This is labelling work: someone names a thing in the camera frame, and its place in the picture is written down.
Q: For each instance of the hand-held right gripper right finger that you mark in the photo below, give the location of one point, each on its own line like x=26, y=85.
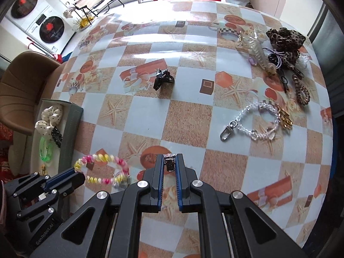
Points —
x=178, y=185

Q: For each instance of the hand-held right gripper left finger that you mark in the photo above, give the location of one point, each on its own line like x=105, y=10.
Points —
x=161, y=182

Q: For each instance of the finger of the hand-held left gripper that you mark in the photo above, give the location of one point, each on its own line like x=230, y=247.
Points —
x=40, y=207
x=60, y=178

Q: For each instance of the silver rhinestone hair clip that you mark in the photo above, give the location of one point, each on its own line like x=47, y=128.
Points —
x=169, y=164

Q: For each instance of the green hoop bangles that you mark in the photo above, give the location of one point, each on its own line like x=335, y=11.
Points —
x=45, y=150

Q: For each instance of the dark beaded hair clip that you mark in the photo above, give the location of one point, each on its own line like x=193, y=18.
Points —
x=57, y=137

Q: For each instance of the grey cardboard box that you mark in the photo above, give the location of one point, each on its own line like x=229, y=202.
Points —
x=71, y=129

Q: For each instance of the white polka dot scrunchie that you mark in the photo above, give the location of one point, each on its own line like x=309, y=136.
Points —
x=48, y=118

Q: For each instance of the beige seat cushion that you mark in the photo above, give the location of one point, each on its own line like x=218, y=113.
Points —
x=21, y=156

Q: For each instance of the red patterned cushion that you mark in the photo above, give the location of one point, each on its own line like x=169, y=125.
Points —
x=5, y=137

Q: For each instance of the brown leather chair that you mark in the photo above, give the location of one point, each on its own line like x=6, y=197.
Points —
x=21, y=86

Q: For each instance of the black claw clip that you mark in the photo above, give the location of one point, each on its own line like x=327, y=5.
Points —
x=161, y=80

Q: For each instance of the white washing machine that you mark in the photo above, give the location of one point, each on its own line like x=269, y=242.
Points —
x=51, y=28

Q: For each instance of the clear claw clip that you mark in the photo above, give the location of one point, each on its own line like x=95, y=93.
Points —
x=256, y=49

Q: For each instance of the black folding chair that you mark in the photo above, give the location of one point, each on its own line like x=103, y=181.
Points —
x=88, y=1

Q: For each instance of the leopard print scrunchie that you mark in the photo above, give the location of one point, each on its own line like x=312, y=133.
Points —
x=285, y=39

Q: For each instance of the white dryer with dark door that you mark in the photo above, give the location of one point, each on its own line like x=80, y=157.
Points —
x=24, y=1

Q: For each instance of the grey refrigerator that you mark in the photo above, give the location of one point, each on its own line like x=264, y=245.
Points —
x=330, y=32

